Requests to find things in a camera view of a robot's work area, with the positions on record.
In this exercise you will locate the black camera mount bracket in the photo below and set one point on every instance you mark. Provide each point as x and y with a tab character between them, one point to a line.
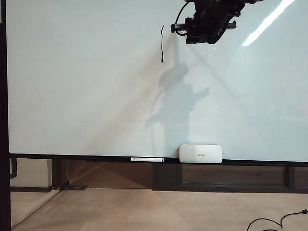
180	26

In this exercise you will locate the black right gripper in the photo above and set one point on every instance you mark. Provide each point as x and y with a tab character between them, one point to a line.
209	21

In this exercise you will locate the dark vertical door frame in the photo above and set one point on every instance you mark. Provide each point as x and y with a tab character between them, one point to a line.
3	120

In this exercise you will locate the large white glass whiteboard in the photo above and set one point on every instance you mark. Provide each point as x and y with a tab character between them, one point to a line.
72	84

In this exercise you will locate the dark bent pipe bracket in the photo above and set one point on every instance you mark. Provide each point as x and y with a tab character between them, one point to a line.
15	168

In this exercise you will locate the black whiteboard stand frame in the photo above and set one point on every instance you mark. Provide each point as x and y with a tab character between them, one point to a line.
166	175

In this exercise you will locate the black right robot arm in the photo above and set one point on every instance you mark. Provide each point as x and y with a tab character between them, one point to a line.
228	2

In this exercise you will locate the white rounded whiteboard eraser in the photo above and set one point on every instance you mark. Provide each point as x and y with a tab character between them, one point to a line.
199	154

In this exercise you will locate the white marker with black cap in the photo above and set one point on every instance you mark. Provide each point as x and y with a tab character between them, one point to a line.
144	159

